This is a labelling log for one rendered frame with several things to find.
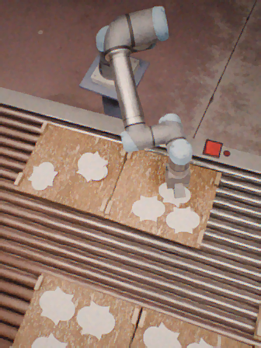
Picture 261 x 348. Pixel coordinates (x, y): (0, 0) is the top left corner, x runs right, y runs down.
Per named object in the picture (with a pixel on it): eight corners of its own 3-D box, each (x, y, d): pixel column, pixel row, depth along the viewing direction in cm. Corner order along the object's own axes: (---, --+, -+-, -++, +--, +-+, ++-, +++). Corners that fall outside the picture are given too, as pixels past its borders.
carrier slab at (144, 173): (131, 147, 186) (131, 146, 184) (220, 174, 179) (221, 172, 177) (103, 218, 173) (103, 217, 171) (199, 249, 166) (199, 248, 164)
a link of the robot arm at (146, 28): (119, 29, 195) (125, 11, 142) (150, 22, 195) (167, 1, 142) (124, 56, 198) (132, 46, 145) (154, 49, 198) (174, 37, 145)
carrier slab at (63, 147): (46, 123, 193) (46, 122, 191) (130, 147, 186) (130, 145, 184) (15, 189, 180) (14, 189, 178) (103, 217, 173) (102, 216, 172)
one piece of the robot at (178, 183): (169, 187, 145) (167, 203, 160) (194, 184, 146) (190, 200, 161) (164, 157, 150) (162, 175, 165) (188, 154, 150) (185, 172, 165)
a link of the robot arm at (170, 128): (148, 116, 145) (155, 144, 140) (179, 109, 145) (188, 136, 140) (149, 128, 152) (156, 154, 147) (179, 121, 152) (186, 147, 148)
